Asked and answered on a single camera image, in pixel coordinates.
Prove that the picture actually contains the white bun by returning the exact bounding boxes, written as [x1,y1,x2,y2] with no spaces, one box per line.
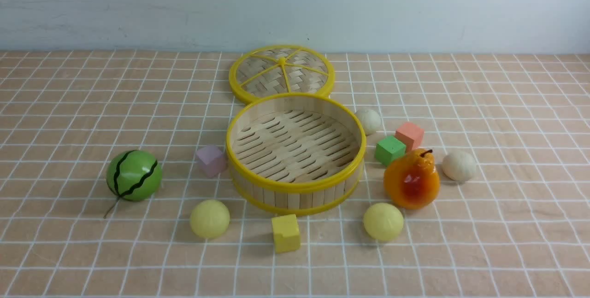
[355,108,382,135]
[441,151,478,182]

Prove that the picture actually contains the yellow bun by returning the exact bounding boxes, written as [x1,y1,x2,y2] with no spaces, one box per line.
[362,202,404,242]
[189,199,230,239]

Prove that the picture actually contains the bamboo steamer tray yellow rim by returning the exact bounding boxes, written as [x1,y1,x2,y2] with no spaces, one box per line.
[226,93,367,216]

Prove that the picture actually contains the woven bamboo steamer lid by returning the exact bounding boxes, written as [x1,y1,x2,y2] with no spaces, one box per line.
[228,45,336,104]

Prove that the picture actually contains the pink cube block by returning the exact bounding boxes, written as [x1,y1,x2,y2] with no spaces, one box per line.
[196,145,228,178]

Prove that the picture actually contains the green cube block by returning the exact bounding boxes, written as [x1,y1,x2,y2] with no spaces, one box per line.
[374,136,406,166]

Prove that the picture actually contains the yellow cube block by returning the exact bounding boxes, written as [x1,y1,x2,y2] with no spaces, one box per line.
[271,214,301,253]

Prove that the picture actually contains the salmon cube block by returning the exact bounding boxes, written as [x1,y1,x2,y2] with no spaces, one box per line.
[394,122,425,153]

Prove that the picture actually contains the orange toy pear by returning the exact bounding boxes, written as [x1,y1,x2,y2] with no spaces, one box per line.
[383,148,441,210]

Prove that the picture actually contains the green toy watermelon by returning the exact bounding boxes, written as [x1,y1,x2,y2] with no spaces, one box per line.
[106,150,162,201]

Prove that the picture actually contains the checkered orange tablecloth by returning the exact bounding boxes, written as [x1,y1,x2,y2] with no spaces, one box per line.
[0,50,590,298]

